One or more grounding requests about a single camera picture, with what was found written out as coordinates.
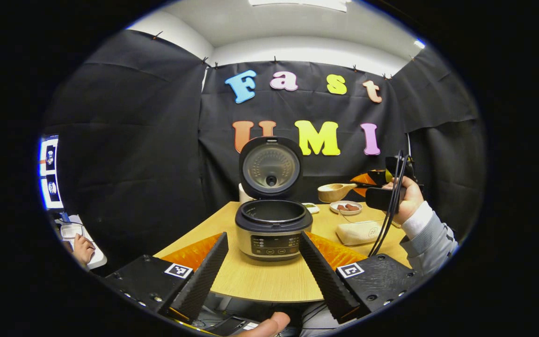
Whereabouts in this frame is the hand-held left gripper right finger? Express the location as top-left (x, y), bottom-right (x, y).
top-left (299, 231), bottom-right (427, 324)

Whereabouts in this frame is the wooden spoon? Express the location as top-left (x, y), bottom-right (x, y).
top-left (317, 183), bottom-right (368, 204)

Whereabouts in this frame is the black and steel rice cooker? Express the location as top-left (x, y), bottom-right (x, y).
top-left (235, 136), bottom-right (313, 262)

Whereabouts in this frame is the black cable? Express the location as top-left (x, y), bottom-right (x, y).
top-left (368, 151), bottom-right (410, 257)

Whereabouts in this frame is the white round plate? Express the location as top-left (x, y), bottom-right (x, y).
top-left (329, 201), bottom-right (363, 216)

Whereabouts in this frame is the person's grey clothing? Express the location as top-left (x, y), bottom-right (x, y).
top-left (300, 302), bottom-right (345, 337)

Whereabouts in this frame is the clear box of rice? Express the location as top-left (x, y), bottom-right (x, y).
top-left (335, 221), bottom-right (385, 246)

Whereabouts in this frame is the black backdrop cloth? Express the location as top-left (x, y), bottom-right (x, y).
top-left (40, 29), bottom-right (485, 272)

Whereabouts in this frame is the white desk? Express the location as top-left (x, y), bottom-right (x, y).
top-left (54, 214), bottom-right (108, 270)

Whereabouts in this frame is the ceiling light panel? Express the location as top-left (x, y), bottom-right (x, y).
top-left (248, 0), bottom-right (352, 12)

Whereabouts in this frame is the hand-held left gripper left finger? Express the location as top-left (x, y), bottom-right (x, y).
top-left (103, 232), bottom-right (229, 323)

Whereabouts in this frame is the computer monitor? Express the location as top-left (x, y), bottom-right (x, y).
top-left (38, 135), bottom-right (64, 211)

